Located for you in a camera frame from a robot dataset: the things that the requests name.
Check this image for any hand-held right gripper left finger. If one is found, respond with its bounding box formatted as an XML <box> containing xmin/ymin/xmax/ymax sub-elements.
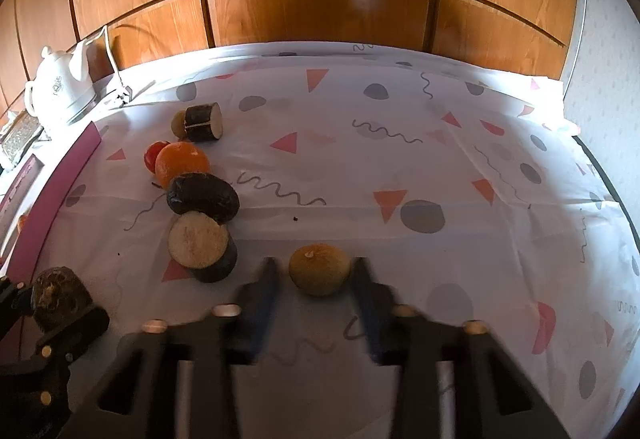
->
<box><xmin>65</xmin><ymin>257</ymin><xmax>281</xmax><ymax>439</ymax></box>

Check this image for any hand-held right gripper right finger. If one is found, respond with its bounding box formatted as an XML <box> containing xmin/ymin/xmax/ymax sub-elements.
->
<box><xmin>351</xmin><ymin>257</ymin><xmax>571</xmax><ymax>439</ymax></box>

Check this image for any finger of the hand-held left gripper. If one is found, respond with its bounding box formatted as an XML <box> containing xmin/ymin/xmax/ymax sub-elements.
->
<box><xmin>27</xmin><ymin>306</ymin><xmax>111</xmax><ymax>372</ymax></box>
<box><xmin>0</xmin><ymin>276</ymin><xmax>32</xmax><ymax>342</ymax></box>

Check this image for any dark rough round fruit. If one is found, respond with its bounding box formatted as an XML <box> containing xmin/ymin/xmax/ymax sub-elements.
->
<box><xmin>31</xmin><ymin>267</ymin><xmax>95</xmax><ymax>332</ymax></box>

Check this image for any tan round fruit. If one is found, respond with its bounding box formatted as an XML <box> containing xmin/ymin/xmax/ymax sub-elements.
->
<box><xmin>288</xmin><ymin>243</ymin><xmax>351</xmax><ymax>298</ymax></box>

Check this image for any large cut eggplant piece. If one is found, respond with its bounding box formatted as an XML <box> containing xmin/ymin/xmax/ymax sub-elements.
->
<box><xmin>168</xmin><ymin>210</ymin><xmax>239</xmax><ymax>284</ymax></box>

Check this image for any pink shallow box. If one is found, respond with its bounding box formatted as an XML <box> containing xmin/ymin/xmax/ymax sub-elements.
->
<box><xmin>0</xmin><ymin>122</ymin><xmax>103</xmax><ymax>277</ymax></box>

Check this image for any dark smooth avocado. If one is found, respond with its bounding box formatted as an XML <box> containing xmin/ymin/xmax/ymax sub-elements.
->
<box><xmin>166</xmin><ymin>172</ymin><xmax>240</xmax><ymax>224</ymax></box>

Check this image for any orange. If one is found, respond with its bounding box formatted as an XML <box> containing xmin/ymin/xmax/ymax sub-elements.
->
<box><xmin>155</xmin><ymin>142</ymin><xmax>212</xmax><ymax>190</ymax></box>

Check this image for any red tomato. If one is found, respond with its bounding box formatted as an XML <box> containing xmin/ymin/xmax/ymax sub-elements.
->
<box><xmin>144</xmin><ymin>141</ymin><xmax>171</xmax><ymax>171</ymax></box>

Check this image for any small cut eggplant piece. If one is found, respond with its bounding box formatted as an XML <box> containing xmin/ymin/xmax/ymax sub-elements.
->
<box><xmin>185</xmin><ymin>102</ymin><xmax>224</xmax><ymax>143</ymax></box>

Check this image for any silver patterned tissue box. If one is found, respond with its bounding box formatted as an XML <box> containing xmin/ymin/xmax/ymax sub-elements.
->
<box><xmin>0</xmin><ymin>112</ymin><xmax>43</xmax><ymax>161</ymax></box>

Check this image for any white patterned tablecloth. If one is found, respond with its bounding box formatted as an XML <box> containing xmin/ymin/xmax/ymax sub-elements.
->
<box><xmin>0</xmin><ymin>42</ymin><xmax>640</xmax><ymax>439</ymax></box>

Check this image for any white ceramic electric kettle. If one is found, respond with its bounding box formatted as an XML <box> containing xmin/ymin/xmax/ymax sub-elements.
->
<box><xmin>24</xmin><ymin>42</ymin><xmax>101</xmax><ymax>127</ymax></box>

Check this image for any white power plug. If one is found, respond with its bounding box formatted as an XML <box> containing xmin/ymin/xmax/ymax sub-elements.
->
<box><xmin>102</xmin><ymin>86</ymin><xmax>135</xmax><ymax>106</ymax></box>

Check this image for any white kettle power cable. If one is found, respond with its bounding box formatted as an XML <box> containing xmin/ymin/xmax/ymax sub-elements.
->
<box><xmin>75</xmin><ymin>25</ymin><xmax>132</xmax><ymax>95</ymax></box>

